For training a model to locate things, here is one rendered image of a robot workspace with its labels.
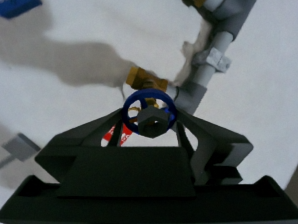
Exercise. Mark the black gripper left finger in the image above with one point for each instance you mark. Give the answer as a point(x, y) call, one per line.
point(91, 133)

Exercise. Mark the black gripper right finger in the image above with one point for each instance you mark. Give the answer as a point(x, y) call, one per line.
point(218, 147)

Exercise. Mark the red number tag on gold chain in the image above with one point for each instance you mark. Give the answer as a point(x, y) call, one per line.
point(126, 131)

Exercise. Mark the grey hex nut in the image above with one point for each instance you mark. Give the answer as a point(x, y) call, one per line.
point(152, 113)

